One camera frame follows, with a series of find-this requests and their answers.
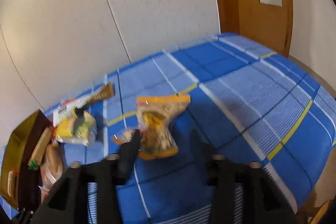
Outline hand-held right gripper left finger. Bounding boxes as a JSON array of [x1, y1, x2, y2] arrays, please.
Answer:
[[31, 130, 142, 224]]

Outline wooden furniture piece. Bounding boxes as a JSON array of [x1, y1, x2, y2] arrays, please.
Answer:
[[297, 198, 334, 224]]

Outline yellow green snack packet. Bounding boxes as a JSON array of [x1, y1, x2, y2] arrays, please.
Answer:
[[55, 108, 97, 147]]

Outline white and brown long packet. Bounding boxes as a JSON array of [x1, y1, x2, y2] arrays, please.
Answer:
[[52, 82, 115, 126]]

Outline long brown snack packet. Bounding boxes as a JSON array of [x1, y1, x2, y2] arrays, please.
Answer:
[[28, 126, 53, 171]]

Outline dark box with gold interior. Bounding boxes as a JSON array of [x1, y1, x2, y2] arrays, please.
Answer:
[[0, 109, 53, 211]]

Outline blue plaid bed sheet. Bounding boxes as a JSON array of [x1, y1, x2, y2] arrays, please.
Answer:
[[0, 32, 336, 224]]

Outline clear bread snack packet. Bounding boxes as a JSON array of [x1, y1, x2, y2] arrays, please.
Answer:
[[39, 141, 64, 201]]

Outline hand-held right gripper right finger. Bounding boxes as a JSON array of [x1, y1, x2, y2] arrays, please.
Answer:
[[189, 130, 298, 224]]

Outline wooden door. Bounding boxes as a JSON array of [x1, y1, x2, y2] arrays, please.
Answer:
[[205, 0, 294, 57]]

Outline small orange snack packet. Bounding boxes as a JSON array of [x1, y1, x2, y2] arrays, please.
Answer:
[[7, 170, 18, 196]]

